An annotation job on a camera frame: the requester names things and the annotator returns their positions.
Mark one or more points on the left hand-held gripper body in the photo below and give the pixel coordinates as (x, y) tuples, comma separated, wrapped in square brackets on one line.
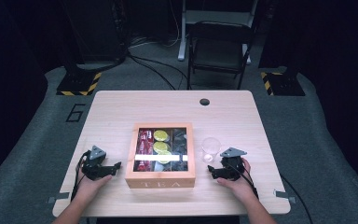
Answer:
[(93, 165)]

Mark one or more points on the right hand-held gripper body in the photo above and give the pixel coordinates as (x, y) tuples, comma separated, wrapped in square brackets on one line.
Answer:
[(231, 165)]

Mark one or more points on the clear plastic cup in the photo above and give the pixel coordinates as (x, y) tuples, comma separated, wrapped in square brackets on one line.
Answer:
[(210, 149)]

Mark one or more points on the wooden tea box glass lid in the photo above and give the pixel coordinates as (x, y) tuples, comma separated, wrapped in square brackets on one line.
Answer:
[(160, 179)]

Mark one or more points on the person's left hand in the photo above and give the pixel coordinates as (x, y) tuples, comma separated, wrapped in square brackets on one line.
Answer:
[(90, 186)]

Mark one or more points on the person's right hand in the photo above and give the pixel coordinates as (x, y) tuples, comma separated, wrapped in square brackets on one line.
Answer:
[(239, 186)]

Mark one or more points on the pile of red packets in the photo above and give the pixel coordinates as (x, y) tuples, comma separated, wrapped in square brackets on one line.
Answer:
[(144, 146)]

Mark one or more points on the pile of dark packets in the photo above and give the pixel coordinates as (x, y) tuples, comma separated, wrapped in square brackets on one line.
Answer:
[(179, 144)]

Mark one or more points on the yellow lidded capsule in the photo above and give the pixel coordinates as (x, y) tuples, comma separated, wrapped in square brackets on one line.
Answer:
[(161, 135), (164, 157), (160, 146)]

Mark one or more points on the black striped stand base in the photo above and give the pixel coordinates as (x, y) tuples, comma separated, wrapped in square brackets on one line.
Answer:
[(77, 84), (282, 84)]

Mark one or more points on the black folding chair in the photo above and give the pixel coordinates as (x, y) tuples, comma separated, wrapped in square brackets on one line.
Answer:
[(219, 46)]

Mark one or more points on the black cabinet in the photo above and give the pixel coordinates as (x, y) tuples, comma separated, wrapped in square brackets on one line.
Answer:
[(93, 31)]

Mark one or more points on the white desk frame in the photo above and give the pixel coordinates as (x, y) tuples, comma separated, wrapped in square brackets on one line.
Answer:
[(186, 18)]

